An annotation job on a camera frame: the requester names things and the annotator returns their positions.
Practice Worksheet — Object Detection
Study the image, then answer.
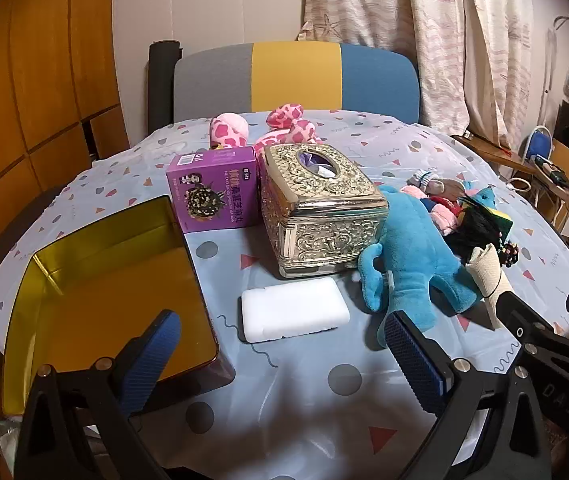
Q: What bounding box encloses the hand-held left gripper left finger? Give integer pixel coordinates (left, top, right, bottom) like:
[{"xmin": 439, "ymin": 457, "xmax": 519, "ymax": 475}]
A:
[{"xmin": 14, "ymin": 309, "xmax": 182, "ymax": 480}]

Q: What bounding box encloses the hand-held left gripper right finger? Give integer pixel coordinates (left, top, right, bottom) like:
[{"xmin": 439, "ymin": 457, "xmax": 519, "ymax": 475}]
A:
[{"xmin": 383, "ymin": 309, "xmax": 551, "ymax": 480}]

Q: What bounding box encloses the beige cloth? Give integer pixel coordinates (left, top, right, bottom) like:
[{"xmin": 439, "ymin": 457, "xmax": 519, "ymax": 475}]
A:
[{"xmin": 467, "ymin": 244, "xmax": 515, "ymax": 331}]

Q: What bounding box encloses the yellow metal tin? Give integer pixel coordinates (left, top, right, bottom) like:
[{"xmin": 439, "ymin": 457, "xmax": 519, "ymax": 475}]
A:
[{"xmin": 2, "ymin": 195, "xmax": 220, "ymax": 417}]

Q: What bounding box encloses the black beaded hairpiece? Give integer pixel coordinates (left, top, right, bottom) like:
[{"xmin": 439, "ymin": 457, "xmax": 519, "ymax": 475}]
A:
[{"xmin": 447, "ymin": 195, "xmax": 521, "ymax": 267}]

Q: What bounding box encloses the small blue plush toy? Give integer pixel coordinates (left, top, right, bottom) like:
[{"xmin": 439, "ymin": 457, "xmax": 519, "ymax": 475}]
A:
[{"xmin": 461, "ymin": 182, "xmax": 500, "ymax": 211}]

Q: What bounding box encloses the large blue plush toy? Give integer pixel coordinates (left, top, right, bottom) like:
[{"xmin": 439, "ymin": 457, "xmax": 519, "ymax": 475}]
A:
[{"xmin": 357, "ymin": 184, "xmax": 480, "ymax": 333}]

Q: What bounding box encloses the pink and navy rag doll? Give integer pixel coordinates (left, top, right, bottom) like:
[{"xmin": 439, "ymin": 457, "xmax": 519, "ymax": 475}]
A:
[{"xmin": 400, "ymin": 185, "xmax": 465, "ymax": 237}]

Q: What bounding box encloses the patterned light blue tablecloth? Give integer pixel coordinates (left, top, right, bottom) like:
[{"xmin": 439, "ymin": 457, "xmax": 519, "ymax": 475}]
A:
[{"xmin": 0, "ymin": 109, "xmax": 569, "ymax": 480}]

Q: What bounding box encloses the white foam sponge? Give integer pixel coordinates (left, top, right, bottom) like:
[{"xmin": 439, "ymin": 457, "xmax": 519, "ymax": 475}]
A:
[{"xmin": 241, "ymin": 277, "xmax": 351, "ymax": 345}]

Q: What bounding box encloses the grey sock bundle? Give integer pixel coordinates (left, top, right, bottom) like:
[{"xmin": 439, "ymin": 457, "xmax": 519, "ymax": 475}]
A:
[{"xmin": 409, "ymin": 170, "xmax": 465, "ymax": 197}]

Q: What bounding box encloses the dark green tool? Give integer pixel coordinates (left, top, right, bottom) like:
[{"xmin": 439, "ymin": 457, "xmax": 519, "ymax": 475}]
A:
[{"xmin": 534, "ymin": 156, "xmax": 569, "ymax": 192}]

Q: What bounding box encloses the ornate golden tissue box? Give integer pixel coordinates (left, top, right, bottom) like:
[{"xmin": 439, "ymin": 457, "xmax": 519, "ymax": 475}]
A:
[{"xmin": 257, "ymin": 143, "xmax": 390, "ymax": 280}]

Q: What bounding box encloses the blue folding chair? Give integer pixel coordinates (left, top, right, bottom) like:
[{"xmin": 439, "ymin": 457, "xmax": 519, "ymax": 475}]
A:
[{"xmin": 521, "ymin": 125, "xmax": 556, "ymax": 162}]

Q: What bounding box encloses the purple cardboard box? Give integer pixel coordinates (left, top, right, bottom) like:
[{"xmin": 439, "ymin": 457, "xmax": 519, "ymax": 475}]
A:
[{"xmin": 165, "ymin": 146, "xmax": 261, "ymax": 234}]

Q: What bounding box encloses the grey metal stand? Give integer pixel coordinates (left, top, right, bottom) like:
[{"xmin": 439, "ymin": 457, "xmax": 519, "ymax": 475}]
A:
[{"xmin": 539, "ymin": 15, "xmax": 569, "ymax": 126}]

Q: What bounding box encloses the pink spotted plush toy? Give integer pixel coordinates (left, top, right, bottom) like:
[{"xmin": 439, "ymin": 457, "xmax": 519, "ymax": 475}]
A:
[{"xmin": 208, "ymin": 102, "xmax": 322, "ymax": 156}]

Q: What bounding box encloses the black rolled mat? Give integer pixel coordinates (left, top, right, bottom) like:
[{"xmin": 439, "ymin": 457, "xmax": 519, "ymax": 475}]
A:
[{"xmin": 148, "ymin": 40, "xmax": 184, "ymax": 133}]

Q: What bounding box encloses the wooden wardrobe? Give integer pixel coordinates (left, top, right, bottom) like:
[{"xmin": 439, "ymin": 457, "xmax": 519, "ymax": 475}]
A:
[{"xmin": 0, "ymin": 0, "xmax": 125, "ymax": 281}]

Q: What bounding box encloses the grey yellow blue chair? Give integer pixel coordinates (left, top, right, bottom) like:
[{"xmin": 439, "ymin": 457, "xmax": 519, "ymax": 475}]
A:
[{"xmin": 173, "ymin": 41, "xmax": 421, "ymax": 125}]

